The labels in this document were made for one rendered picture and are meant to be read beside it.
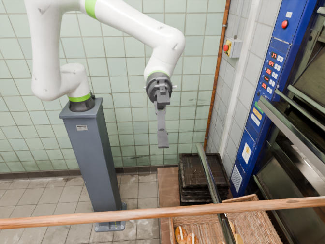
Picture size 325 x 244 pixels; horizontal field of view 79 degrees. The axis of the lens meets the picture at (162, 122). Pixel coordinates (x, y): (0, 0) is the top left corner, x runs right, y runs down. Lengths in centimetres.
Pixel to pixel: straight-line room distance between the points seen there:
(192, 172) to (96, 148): 63
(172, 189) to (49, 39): 116
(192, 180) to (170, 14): 115
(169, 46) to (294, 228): 87
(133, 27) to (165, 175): 111
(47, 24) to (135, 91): 104
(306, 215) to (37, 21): 123
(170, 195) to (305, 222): 79
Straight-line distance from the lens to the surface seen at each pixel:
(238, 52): 139
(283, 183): 109
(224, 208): 71
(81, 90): 116
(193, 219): 131
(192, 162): 137
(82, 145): 133
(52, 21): 87
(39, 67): 98
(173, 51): 74
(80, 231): 212
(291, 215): 106
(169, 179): 155
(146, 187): 224
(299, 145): 71
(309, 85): 89
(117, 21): 83
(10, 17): 185
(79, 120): 121
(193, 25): 163
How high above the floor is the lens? 178
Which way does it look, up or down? 34 degrees down
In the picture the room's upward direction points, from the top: straight up
